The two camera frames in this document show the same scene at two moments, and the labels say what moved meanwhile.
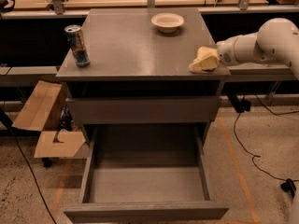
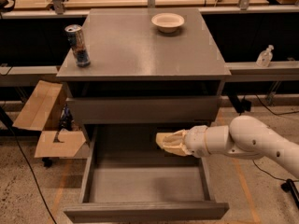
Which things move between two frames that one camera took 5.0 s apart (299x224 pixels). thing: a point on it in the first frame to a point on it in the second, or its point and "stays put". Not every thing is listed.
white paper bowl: x=167 y=22 stays put
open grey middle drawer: x=136 y=173 stays put
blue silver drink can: x=78 y=44 stays put
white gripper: x=225 y=52 to x=196 y=141
